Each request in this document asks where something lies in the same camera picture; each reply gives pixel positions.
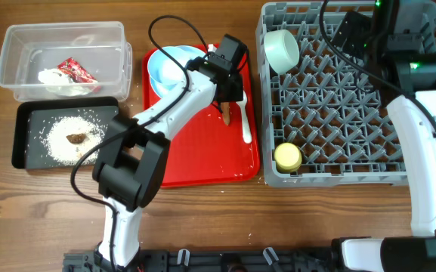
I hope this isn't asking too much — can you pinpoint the uncooked white rice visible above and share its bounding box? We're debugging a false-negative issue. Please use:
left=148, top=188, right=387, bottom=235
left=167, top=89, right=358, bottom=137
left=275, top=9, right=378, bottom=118
left=38, top=109, right=107, bottom=165

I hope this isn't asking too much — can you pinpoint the red strawberry cake wrapper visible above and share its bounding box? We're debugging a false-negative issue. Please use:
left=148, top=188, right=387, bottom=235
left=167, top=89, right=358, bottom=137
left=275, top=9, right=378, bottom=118
left=57, top=57, right=97, bottom=83

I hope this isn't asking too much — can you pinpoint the large light blue plate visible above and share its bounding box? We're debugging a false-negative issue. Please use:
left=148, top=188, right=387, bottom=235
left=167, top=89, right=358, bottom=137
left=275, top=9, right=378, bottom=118
left=150, top=45, right=206, bottom=97

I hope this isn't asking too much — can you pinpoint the clear plastic container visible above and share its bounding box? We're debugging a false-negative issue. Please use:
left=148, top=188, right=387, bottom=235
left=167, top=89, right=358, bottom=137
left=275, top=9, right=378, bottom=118
left=0, top=21, right=133, bottom=102

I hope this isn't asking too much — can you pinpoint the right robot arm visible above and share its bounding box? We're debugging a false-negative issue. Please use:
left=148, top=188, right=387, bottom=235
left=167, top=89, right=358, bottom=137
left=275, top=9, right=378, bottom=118
left=326, top=1, right=436, bottom=271

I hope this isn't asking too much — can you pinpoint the white plastic spoon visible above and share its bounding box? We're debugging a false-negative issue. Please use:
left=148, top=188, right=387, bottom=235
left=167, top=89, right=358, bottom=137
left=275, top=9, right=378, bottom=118
left=237, top=91, right=252, bottom=144

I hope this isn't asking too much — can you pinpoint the yellow plastic cup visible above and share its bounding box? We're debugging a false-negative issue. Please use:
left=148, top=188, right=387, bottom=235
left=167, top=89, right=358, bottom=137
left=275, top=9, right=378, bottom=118
left=274, top=143, right=302, bottom=173

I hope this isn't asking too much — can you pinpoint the small light blue plate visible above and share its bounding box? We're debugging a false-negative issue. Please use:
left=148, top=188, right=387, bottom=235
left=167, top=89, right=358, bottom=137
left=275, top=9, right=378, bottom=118
left=147, top=46, right=190, bottom=85

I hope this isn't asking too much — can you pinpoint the green bowl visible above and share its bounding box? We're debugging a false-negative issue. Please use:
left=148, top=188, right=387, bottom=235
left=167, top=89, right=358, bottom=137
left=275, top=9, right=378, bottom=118
left=264, top=29, right=300, bottom=75

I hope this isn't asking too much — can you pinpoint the black rectangular bin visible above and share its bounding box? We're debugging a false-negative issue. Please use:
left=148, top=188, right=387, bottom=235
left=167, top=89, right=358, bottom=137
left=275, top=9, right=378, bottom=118
left=11, top=97, right=119, bottom=170

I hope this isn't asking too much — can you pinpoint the brown food scrap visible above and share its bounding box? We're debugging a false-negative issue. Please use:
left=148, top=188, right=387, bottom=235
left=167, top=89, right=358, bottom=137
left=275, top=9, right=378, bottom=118
left=66, top=133, right=87, bottom=144

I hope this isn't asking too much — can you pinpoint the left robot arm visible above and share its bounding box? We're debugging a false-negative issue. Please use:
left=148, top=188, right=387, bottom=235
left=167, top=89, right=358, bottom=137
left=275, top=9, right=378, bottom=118
left=92, top=35, right=249, bottom=271

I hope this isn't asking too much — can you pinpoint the white tissue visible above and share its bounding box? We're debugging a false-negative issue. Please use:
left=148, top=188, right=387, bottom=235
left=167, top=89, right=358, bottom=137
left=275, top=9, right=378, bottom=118
left=38, top=68, right=94, bottom=97

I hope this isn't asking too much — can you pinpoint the red plastic tray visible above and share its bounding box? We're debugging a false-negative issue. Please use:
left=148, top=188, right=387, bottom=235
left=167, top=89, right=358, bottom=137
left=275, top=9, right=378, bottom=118
left=162, top=66, right=261, bottom=188

